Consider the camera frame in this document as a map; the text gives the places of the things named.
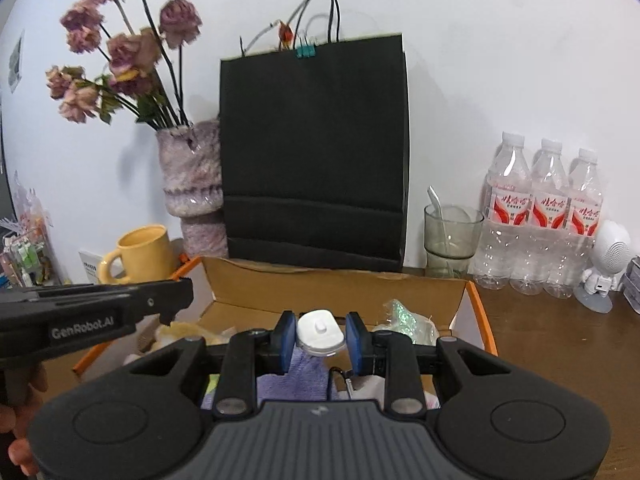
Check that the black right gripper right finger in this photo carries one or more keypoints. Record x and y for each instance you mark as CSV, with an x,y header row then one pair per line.
x,y
402,364

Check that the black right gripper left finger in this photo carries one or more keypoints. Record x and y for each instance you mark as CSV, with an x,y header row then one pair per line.
x,y
188,364

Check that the person's left hand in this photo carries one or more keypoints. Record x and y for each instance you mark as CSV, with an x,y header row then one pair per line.
x,y
15,422

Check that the iridescent crumpled plastic bag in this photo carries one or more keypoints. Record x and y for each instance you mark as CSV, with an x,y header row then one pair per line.
x,y
399,319

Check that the orange red cardboard box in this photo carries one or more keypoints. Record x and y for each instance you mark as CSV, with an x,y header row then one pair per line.
x,y
233,296

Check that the purple knitted cloth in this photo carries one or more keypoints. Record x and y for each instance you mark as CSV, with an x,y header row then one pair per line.
x,y
308,380

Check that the orange white plush cat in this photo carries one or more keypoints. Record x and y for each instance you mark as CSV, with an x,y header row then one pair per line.
x,y
165,335

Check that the yellow ceramic mug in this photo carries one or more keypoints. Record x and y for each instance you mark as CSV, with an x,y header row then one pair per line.
x,y
142,255

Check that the clear drinking glass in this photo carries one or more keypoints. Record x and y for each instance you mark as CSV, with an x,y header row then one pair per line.
x,y
450,237

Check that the water bottle left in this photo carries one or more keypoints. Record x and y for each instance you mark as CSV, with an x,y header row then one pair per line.
x,y
506,203

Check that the water bottle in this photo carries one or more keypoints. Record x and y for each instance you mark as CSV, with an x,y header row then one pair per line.
x,y
506,203
546,221
571,250

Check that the water bottle middle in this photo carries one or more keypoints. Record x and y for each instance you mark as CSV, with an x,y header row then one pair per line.
x,y
546,221

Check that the water bottle right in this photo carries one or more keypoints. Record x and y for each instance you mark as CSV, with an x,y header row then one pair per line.
x,y
571,250

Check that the black paper shopping bag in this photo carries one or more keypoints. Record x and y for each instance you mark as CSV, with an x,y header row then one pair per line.
x,y
315,156

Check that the white robot figurine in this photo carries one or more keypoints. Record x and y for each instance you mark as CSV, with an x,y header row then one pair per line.
x,y
609,256

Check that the small metal tin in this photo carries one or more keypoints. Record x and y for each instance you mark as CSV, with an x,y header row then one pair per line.
x,y
631,284

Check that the dried pink flowers bouquet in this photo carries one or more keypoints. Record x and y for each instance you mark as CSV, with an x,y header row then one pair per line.
x,y
144,61

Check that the green binder clip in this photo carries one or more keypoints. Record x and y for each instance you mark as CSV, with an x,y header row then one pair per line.
x,y
304,48

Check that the white booklet against wall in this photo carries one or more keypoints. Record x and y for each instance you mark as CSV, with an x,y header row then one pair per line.
x,y
91,263

